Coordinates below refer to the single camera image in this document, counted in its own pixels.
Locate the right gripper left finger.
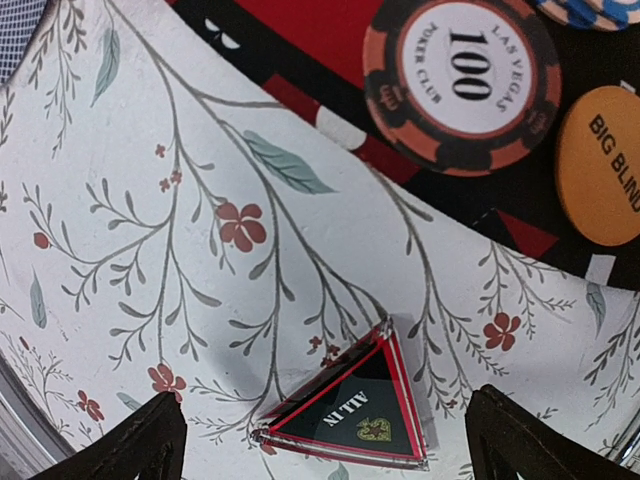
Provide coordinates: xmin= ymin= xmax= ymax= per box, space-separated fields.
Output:
xmin=33 ymin=392 xmax=187 ymax=480

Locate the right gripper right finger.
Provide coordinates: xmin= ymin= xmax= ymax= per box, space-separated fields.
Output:
xmin=465 ymin=384 xmax=635 ymax=480

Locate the black triangular all-in marker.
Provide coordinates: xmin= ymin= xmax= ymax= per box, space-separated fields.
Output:
xmin=251 ymin=317 xmax=428 ymax=470

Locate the orange big blind button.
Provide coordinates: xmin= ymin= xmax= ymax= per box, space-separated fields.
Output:
xmin=555 ymin=86 xmax=639 ymax=247

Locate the red hundred poker chip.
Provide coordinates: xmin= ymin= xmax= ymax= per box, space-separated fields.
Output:
xmin=362 ymin=1 xmax=562 ymax=176

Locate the round red black poker mat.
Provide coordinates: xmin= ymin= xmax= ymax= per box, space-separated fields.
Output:
xmin=172 ymin=1 xmax=639 ymax=290

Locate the aluminium front rail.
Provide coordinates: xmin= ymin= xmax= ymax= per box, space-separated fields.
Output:
xmin=1 ymin=356 xmax=76 ymax=479

